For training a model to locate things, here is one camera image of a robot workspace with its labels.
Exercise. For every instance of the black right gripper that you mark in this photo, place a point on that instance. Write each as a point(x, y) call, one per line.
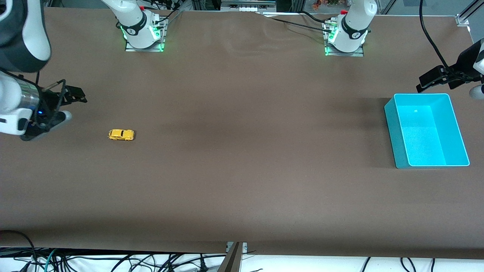
point(48, 100)

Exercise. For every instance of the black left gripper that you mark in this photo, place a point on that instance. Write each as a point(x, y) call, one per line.
point(463, 65)

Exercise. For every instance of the yellow beetle toy car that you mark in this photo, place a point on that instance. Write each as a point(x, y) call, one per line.
point(121, 134)

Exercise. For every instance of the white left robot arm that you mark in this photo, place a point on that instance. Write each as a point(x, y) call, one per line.
point(355, 22)

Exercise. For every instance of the teal plastic bin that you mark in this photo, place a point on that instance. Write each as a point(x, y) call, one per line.
point(427, 143)

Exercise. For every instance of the orange background items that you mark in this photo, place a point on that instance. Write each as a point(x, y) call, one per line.
point(317, 4)

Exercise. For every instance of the white power strip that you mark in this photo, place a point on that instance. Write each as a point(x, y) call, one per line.
point(247, 9)

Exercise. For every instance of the brown table cover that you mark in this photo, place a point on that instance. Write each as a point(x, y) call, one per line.
point(264, 189)

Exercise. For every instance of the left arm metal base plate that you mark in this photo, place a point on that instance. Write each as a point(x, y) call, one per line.
point(340, 54)

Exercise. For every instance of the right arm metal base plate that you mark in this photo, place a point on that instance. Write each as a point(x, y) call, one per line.
point(162, 41)

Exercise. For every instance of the aluminium frame rail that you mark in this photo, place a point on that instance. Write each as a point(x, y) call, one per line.
point(249, 3)

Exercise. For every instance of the aluminium profile post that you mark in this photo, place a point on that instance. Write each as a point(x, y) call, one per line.
point(232, 262)

